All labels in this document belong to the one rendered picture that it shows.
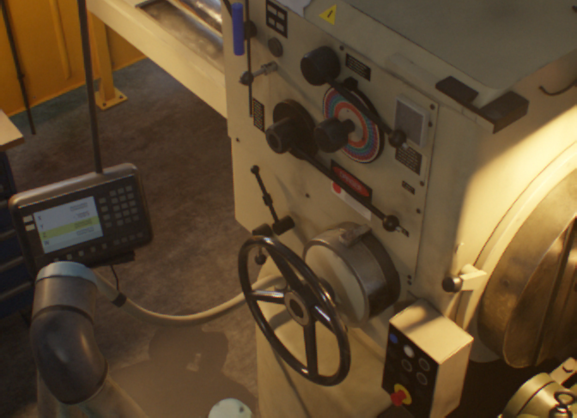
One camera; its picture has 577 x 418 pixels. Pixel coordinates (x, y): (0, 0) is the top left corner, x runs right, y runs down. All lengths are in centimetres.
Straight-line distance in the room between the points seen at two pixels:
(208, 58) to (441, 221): 130
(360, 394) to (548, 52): 134
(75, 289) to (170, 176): 260
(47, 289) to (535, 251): 99
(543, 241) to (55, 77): 315
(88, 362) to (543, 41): 104
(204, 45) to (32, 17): 160
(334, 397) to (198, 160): 195
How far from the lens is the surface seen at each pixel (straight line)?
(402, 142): 175
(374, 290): 202
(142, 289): 387
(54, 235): 242
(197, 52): 298
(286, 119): 207
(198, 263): 394
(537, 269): 199
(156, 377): 358
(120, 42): 477
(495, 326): 208
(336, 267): 202
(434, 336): 196
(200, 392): 352
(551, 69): 179
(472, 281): 193
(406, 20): 184
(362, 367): 283
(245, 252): 206
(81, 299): 178
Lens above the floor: 286
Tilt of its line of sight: 43 degrees down
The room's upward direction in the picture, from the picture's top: straight up
